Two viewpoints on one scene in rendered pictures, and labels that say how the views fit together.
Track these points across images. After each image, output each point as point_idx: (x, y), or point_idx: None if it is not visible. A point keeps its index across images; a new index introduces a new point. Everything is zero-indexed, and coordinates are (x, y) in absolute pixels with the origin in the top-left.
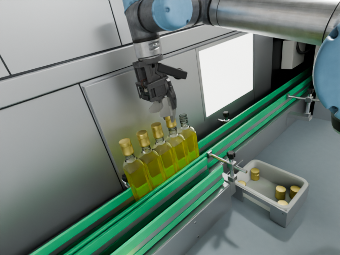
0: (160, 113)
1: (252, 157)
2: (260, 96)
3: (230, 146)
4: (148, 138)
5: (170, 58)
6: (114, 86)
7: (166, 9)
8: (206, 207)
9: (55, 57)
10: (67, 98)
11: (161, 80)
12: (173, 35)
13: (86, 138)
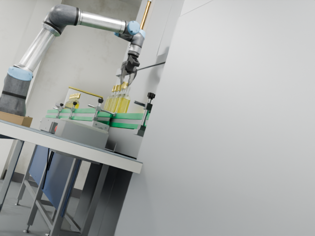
0: (119, 76)
1: (121, 150)
2: None
3: (122, 123)
4: (116, 88)
5: (160, 65)
6: (141, 73)
7: None
8: (85, 121)
9: (143, 60)
10: None
11: (125, 61)
12: (167, 53)
13: None
